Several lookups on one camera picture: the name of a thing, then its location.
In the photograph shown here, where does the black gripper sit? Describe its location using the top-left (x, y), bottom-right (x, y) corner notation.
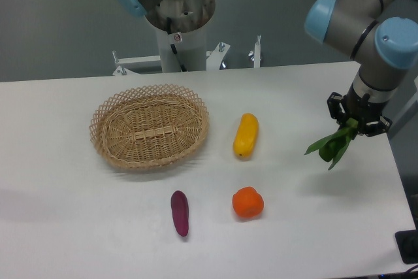
top-left (327, 91), bottom-right (392, 137)

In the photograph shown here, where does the green leafy vegetable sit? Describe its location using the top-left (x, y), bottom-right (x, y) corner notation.
top-left (304, 118), bottom-right (358, 171)

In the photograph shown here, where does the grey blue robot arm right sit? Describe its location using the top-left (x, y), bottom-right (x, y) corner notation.
top-left (304, 0), bottom-right (417, 137)

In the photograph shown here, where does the yellow mango toy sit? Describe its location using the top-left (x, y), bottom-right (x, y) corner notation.
top-left (233, 113), bottom-right (259, 159)

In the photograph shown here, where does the black device at table edge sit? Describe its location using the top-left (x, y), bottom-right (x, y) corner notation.
top-left (394, 229), bottom-right (417, 265)

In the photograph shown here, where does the orange fruit toy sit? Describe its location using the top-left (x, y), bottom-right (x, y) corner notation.
top-left (232, 186), bottom-right (265, 219)

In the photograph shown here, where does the purple eggplant toy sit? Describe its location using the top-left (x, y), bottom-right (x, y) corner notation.
top-left (170, 190), bottom-right (189, 237)

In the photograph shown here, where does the woven wicker basket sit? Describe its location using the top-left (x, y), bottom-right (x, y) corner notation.
top-left (89, 84), bottom-right (210, 171)

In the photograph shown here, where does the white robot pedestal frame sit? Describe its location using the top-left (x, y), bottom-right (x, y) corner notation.
top-left (111, 27), bottom-right (264, 76)

